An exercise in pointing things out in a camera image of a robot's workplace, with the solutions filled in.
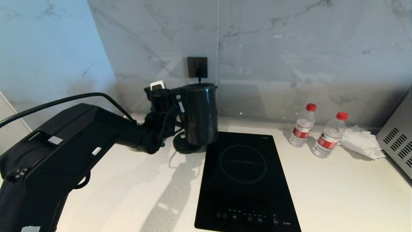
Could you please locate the black induction cooktop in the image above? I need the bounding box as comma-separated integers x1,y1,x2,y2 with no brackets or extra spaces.
194,131,302,232

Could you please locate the black electric kettle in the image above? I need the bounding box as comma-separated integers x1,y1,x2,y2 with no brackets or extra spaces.
173,83,220,146

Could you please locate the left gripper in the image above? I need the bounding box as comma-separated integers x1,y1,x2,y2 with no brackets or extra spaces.
144,87,177,114

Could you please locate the silver vented metal appliance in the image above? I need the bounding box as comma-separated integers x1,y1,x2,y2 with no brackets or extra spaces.
376,88,412,180

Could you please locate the red-capped plastic water bottle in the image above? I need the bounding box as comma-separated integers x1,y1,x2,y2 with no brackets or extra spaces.
289,103,317,148
312,111,349,159

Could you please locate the crumpled white tissue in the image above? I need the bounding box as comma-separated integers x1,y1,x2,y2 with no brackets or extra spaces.
339,124,386,160

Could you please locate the black wall socket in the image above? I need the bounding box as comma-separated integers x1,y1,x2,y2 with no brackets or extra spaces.
187,57,208,78

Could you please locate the black cable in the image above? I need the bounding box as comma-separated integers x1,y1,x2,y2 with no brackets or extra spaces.
0,92,137,129

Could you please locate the black kettle base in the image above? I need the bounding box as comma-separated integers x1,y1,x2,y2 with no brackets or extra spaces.
173,131,206,154

